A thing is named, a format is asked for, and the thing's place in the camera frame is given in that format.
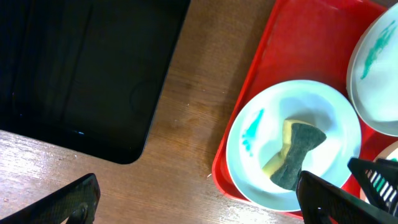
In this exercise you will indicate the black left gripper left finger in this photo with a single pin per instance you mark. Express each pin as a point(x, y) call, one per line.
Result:
point(74, 203)

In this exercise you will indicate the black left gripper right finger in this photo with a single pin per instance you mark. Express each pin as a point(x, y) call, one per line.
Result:
point(322, 202)

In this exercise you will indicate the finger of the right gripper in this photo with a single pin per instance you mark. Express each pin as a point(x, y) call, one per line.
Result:
point(378, 180)

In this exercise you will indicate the green yellow sponge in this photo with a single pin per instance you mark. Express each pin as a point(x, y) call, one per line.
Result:
point(298, 138)

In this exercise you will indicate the light blue plate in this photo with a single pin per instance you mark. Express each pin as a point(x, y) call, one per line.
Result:
point(256, 136)

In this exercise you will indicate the mint green plate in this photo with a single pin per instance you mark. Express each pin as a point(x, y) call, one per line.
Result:
point(372, 74)

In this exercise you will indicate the black plastic tray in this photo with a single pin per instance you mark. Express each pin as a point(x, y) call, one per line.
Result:
point(87, 74)

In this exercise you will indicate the white plate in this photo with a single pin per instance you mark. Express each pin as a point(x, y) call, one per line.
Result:
point(389, 153)

